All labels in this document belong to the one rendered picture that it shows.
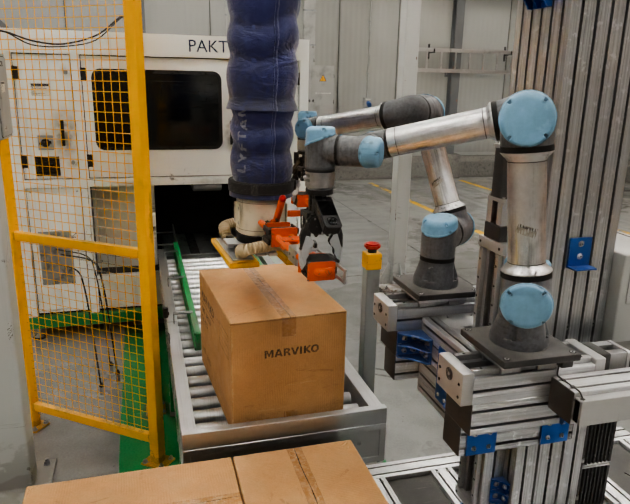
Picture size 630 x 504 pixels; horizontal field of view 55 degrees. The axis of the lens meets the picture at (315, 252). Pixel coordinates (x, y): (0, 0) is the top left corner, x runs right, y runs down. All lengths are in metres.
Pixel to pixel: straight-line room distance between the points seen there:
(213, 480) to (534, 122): 1.33
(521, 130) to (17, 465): 2.38
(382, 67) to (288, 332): 9.61
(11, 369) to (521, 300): 2.00
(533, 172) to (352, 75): 9.85
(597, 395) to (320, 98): 9.41
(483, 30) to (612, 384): 10.81
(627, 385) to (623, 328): 0.30
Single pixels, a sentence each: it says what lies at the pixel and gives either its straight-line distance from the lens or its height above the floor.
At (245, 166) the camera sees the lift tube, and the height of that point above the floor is 1.42.
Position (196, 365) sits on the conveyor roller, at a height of 0.52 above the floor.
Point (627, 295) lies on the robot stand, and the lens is 2.00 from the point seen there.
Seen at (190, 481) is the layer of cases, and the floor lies 0.54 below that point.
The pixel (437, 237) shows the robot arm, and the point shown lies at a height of 1.21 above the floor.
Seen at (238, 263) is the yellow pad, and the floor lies 1.12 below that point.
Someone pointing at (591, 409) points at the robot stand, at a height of 0.93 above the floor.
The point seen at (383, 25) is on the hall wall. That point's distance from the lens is 11.43.
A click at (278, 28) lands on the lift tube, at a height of 1.85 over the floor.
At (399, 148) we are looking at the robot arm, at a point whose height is 1.53.
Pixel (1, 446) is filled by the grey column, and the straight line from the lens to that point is 2.92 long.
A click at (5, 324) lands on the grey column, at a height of 0.76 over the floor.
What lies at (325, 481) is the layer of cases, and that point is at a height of 0.54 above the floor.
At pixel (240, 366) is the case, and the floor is 0.80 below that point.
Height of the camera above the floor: 1.69
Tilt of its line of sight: 15 degrees down
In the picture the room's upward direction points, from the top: 1 degrees clockwise
